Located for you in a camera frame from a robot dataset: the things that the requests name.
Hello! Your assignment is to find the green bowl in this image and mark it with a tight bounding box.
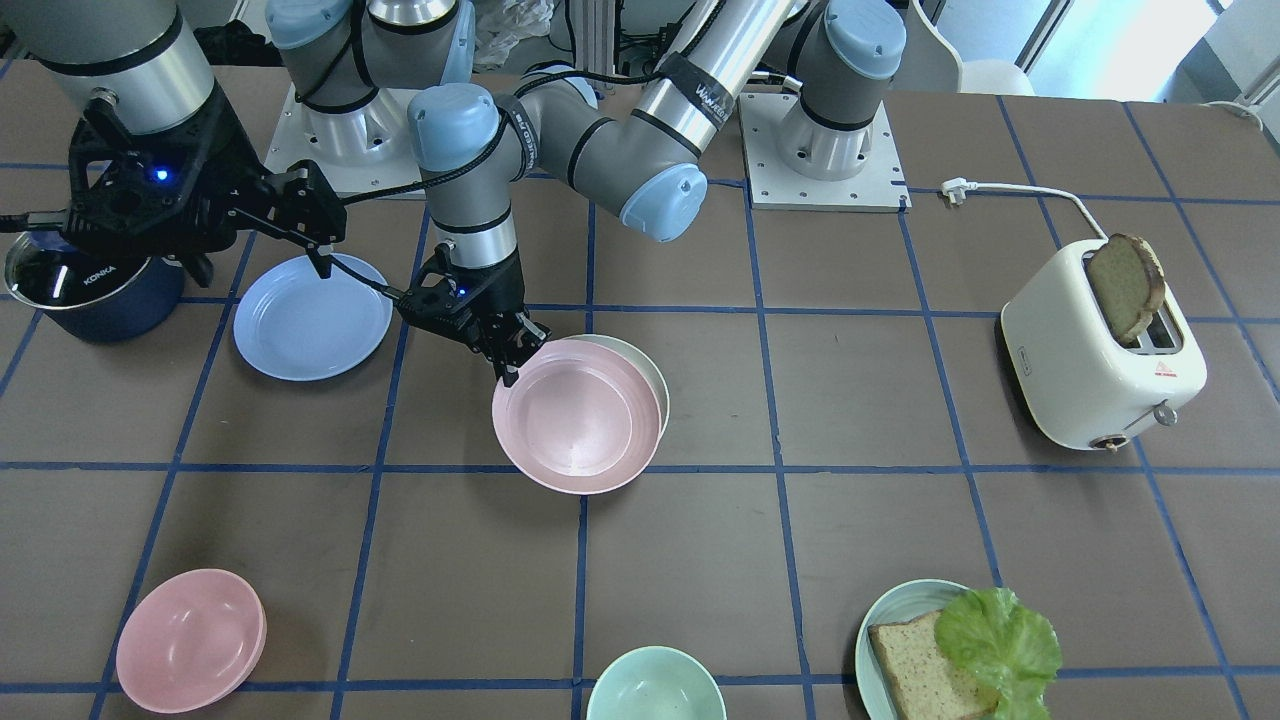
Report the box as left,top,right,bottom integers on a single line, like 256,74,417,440
585,646,727,719

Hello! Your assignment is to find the bread slice on plate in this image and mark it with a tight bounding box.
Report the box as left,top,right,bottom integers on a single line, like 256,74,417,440
869,609,998,719

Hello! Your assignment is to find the toast in toaster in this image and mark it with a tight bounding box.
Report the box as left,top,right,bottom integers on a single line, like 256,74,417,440
1085,233,1167,346

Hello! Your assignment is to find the white chair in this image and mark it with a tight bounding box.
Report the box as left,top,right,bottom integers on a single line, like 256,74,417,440
904,1,1047,96

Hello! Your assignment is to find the dark blue pot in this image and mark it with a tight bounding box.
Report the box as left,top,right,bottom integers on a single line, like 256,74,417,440
4,231,186,343

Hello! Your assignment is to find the cream toaster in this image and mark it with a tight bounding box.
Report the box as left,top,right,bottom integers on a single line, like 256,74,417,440
998,240,1207,451

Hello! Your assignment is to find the pink plate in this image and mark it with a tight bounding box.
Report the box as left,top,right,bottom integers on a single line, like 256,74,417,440
492,338,664,495

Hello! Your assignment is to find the green lettuce leaf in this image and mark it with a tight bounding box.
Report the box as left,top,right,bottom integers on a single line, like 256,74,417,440
934,587,1062,719

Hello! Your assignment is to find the cream plate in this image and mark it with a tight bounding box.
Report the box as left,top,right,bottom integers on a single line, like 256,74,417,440
570,333,671,434

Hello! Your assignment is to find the blue plate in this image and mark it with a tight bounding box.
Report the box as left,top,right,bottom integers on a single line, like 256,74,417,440
233,258,393,380

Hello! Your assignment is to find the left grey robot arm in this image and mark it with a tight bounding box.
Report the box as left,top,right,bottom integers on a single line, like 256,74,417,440
396,1,908,386

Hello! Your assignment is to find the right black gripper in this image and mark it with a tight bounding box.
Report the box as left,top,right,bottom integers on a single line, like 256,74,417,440
61,87,347,288

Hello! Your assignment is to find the white toaster power cable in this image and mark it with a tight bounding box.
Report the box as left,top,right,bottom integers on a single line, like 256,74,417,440
943,177,1111,241

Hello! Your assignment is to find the pink bowl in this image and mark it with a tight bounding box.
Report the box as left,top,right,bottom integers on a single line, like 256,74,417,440
115,568,268,714

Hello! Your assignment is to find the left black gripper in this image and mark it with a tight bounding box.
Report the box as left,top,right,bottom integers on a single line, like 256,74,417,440
396,245,550,388

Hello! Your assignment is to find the green plate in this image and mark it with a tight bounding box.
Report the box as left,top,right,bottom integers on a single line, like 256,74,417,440
854,579,998,719

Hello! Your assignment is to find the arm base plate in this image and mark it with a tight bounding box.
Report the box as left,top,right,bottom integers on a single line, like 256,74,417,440
262,88,421,197
739,94,911,213

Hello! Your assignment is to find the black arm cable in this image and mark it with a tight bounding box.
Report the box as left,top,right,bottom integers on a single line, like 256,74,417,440
330,60,660,301

